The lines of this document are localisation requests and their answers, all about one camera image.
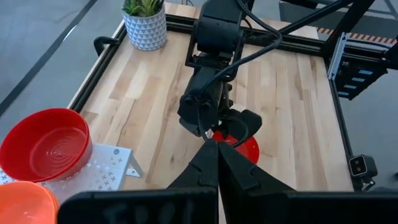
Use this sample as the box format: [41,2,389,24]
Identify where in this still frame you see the black box blue labels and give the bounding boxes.
[334,57,389,101]

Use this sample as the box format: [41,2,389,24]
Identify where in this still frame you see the red mini bowl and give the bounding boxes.
[211,130,261,165]
[0,108,88,179]
[18,124,93,183]

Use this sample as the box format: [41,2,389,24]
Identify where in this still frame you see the black table clamp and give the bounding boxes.
[93,36,121,57]

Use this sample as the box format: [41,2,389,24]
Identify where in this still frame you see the orange mini bowl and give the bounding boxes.
[34,184,60,224]
[0,181,56,224]

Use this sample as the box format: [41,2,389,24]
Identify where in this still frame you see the black table-level camera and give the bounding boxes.
[348,154,379,191]

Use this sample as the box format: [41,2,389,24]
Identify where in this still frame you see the white perforated metal rack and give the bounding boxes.
[0,142,144,203]

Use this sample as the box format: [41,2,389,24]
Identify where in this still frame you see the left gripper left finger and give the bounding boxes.
[167,139,219,189]

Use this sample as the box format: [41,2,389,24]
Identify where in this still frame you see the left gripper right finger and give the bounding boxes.
[218,141,295,192]

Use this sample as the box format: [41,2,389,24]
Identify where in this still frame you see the silver metal bracket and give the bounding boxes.
[327,32,349,82]

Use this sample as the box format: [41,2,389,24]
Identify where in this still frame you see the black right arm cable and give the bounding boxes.
[197,0,283,149]

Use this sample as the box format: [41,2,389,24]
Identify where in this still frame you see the succulent in white patterned pot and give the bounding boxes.
[121,0,168,52]

